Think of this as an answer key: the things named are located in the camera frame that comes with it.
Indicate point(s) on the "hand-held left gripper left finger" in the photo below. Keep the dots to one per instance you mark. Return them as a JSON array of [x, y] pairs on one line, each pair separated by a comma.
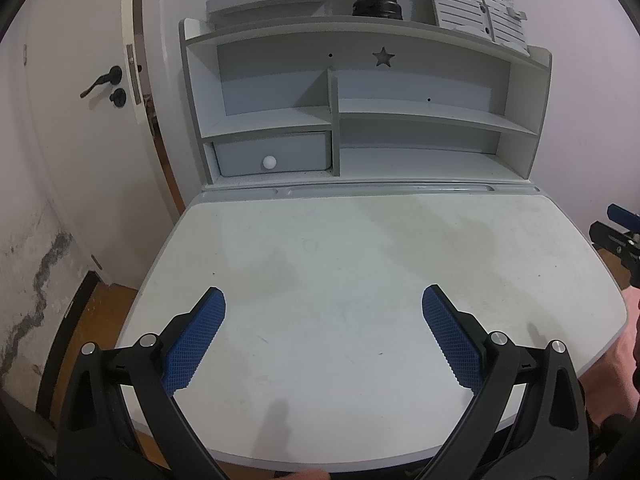
[[195, 345]]

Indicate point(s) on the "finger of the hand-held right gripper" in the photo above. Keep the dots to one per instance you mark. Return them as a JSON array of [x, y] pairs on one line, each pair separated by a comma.
[[617, 242], [625, 216]]

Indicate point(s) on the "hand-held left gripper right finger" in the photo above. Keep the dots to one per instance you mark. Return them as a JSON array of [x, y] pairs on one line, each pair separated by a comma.
[[452, 342]]

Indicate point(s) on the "pink blanket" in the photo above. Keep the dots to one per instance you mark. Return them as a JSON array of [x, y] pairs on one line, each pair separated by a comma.
[[617, 365]]

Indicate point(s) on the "grey drawer with white knob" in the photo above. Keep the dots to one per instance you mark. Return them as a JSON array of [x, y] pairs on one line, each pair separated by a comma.
[[295, 150]]

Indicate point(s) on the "white door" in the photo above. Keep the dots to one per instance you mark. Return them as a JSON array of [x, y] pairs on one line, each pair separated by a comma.
[[75, 160]]

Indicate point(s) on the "white desk hutch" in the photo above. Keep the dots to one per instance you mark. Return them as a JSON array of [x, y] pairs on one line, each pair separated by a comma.
[[425, 85]]

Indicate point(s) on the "black door lock knob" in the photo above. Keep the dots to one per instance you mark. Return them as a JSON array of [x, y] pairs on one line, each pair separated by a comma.
[[119, 98]]

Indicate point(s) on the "grey book stand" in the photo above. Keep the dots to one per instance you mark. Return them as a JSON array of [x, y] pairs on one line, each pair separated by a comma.
[[460, 5]]

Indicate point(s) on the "metal door latch plate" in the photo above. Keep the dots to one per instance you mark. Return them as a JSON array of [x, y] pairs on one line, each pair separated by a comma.
[[134, 75]]

